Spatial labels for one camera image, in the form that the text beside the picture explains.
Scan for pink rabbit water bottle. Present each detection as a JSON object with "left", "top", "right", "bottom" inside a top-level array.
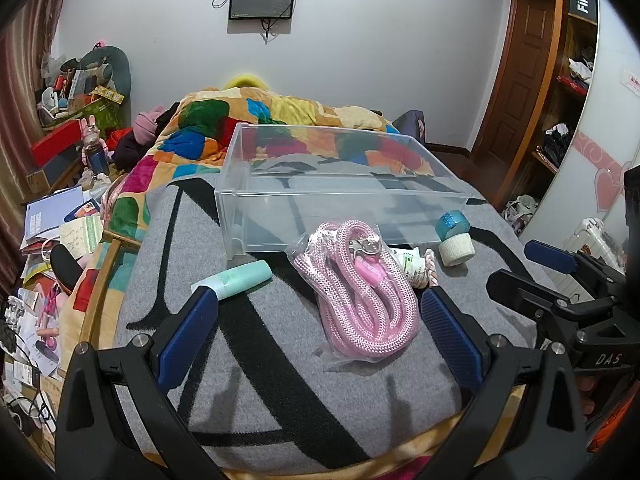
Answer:
[{"left": 80, "top": 116, "right": 112, "bottom": 174}]

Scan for black sign box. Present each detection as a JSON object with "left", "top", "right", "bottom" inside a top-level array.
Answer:
[{"left": 568, "top": 0, "right": 600, "bottom": 24}]

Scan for green box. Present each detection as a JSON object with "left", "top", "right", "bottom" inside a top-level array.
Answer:
[{"left": 64, "top": 91, "right": 126, "bottom": 132}]

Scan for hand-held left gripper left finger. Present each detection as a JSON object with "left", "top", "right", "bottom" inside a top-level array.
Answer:
[{"left": 54, "top": 285, "right": 223, "bottom": 480}]

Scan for wooden bed frame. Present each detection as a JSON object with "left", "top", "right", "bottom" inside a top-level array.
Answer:
[{"left": 79, "top": 236, "right": 144, "bottom": 347}]

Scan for white tube with green label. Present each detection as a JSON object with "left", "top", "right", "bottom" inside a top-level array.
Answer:
[{"left": 390, "top": 247, "right": 428, "bottom": 288}]

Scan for dark clothes pile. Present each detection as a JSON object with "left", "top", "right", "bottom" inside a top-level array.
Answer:
[{"left": 114, "top": 129, "right": 153, "bottom": 167}]

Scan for colourful patchwork blanket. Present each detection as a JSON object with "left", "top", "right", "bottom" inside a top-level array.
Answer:
[{"left": 75, "top": 86, "right": 436, "bottom": 346}]

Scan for brown wooden door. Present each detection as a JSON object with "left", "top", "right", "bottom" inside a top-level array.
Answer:
[{"left": 469, "top": 0, "right": 562, "bottom": 157}]

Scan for blue tape roll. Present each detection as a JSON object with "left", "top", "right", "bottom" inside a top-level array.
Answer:
[{"left": 435, "top": 211, "right": 471, "bottom": 241}]

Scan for mint green tube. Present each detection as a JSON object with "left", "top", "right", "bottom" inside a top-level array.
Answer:
[{"left": 191, "top": 259, "right": 273, "bottom": 302}]

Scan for pink rope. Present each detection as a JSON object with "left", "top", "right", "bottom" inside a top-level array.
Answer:
[{"left": 285, "top": 220, "right": 420, "bottom": 361}]

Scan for green patterned paper pad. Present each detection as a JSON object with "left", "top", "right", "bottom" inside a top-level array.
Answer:
[{"left": 58, "top": 215, "right": 104, "bottom": 257}]

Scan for small black wall screen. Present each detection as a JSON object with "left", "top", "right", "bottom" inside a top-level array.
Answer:
[{"left": 228, "top": 0, "right": 297, "bottom": 21}]

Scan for white sliding door with hearts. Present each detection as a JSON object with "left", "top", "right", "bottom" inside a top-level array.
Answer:
[{"left": 519, "top": 0, "right": 640, "bottom": 261}]

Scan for dark blue cloth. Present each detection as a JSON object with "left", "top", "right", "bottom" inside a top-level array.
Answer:
[{"left": 391, "top": 109, "right": 429, "bottom": 142}]

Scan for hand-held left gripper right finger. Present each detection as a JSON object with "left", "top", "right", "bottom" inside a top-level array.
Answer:
[{"left": 420, "top": 287, "right": 588, "bottom": 480}]

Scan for grey neck pillow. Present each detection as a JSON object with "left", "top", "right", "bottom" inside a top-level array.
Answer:
[{"left": 79, "top": 46, "right": 132, "bottom": 107}]

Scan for grey blanket with black letter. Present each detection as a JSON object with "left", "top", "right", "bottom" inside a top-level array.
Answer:
[{"left": 112, "top": 160, "right": 558, "bottom": 476}]

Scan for wooden wardrobe shelves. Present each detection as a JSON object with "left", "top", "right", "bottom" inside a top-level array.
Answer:
[{"left": 492, "top": 0, "right": 601, "bottom": 213}]

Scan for white bandage roll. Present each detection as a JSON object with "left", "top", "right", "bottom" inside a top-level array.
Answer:
[{"left": 438, "top": 232, "right": 475, "bottom": 267}]

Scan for white suitcase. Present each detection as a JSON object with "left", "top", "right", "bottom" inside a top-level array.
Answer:
[{"left": 562, "top": 217, "right": 626, "bottom": 272}]

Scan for black oval case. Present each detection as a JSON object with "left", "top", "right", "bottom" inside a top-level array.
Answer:
[{"left": 50, "top": 244, "right": 84, "bottom": 287}]

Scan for yellow round cushion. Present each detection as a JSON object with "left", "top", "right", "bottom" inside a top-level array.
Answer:
[{"left": 223, "top": 74, "right": 268, "bottom": 92}]

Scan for pink knitted hat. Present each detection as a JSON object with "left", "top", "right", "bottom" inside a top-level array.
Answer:
[{"left": 132, "top": 105, "right": 169, "bottom": 144}]

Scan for clear plastic storage bin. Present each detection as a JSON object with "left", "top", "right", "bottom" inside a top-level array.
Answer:
[{"left": 214, "top": 123, "right": 482, "bottom": 256}]

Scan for blue booklet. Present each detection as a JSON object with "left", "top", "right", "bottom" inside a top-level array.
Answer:
[{"left": 24, "top": 187, "right": 86, "bottom": 249}]

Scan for pink and white twisted cord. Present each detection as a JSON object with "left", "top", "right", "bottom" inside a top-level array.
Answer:
[{"left": 422, "top": 247, "right": 443, "bottom": 291}]

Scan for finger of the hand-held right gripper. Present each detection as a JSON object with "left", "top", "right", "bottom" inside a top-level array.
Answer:
[
  {"left": 486, "top": 269, "right": 621, "bottom": 343},
  {"left": 523, "top": 240, "right": 626, "bottom": 303}
]

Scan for person's right hand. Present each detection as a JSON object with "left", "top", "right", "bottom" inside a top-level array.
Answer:
[{"left": 575, "top": 374, "right": 618, "bottom": 428}]

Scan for red box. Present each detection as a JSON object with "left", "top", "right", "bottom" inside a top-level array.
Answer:
[{"left": 31, "top": 121, "right": 84, "bottom": 169}]

